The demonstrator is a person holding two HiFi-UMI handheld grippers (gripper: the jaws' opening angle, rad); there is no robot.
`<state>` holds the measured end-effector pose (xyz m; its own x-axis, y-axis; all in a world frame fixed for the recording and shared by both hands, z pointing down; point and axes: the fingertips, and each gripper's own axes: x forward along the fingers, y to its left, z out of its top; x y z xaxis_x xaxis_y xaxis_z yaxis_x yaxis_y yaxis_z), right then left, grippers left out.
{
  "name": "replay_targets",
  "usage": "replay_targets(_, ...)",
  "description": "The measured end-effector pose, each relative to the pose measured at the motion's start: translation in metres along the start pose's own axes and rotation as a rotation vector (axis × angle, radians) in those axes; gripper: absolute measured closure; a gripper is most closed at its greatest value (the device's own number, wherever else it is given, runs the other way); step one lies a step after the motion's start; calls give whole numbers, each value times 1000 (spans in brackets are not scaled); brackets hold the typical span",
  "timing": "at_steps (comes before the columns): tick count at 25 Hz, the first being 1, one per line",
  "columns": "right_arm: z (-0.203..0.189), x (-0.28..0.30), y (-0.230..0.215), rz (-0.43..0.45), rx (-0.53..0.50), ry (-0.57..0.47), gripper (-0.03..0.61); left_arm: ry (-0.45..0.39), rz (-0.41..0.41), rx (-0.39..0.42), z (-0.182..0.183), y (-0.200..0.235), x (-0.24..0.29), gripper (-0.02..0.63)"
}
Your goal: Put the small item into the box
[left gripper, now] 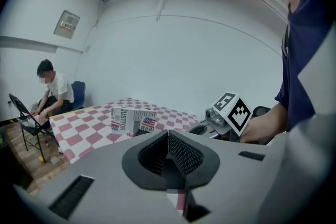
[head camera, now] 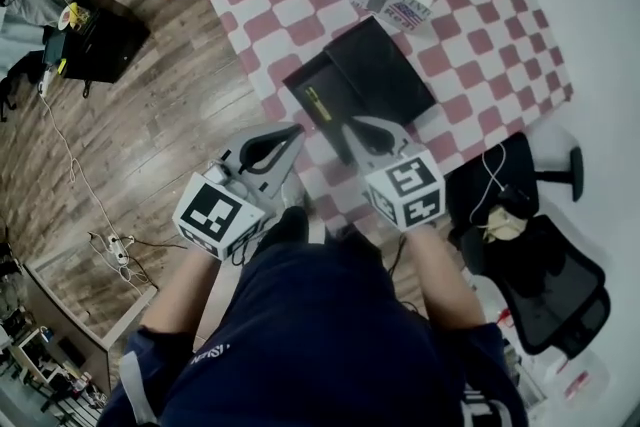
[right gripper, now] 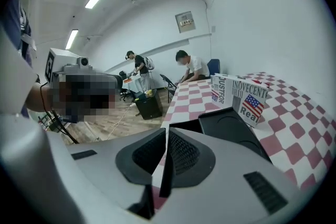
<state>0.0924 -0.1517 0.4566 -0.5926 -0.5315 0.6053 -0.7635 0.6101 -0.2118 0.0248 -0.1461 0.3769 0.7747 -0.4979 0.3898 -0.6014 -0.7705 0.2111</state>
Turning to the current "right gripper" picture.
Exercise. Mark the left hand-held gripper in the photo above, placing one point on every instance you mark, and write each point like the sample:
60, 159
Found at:
78, 86

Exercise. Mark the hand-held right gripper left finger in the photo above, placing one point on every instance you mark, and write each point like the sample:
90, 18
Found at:
86, 178

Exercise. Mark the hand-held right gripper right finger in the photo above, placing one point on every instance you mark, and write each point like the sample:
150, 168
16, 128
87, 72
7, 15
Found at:
223, 191

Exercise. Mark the white printed box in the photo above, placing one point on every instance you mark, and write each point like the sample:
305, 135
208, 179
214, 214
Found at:
242, 97

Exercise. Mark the person's left forearm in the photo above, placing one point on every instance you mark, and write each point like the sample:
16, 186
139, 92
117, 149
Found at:
39, 98

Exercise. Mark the yellow item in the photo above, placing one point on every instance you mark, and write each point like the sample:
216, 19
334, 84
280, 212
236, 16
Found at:
149, 92

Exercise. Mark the black office chair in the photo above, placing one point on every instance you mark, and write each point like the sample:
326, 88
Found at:
123, 85

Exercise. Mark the white table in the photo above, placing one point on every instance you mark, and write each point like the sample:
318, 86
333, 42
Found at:
132, 84

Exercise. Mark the black plastic tray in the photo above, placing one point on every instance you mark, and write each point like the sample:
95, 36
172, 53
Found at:
228, 128

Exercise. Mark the person's white sleeve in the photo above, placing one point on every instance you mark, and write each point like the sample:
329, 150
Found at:
15, 78

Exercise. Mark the grey backpack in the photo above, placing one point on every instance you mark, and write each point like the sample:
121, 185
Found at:
149, 63

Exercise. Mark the person's dark blue clothing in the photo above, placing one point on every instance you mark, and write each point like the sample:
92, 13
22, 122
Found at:
14, 23

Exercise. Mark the black folding chair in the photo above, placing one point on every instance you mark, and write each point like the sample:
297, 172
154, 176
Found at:
169, 84

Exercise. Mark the red white checkered tablecloth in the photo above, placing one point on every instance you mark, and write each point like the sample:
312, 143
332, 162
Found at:
294, 123

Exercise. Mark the blue chair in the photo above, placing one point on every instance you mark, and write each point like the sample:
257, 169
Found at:
214, 66

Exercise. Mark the wall electrical panel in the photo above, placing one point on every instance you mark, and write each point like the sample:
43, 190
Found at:
185, 22

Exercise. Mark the wall socket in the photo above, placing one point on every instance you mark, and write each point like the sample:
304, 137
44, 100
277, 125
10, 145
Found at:
213, 29

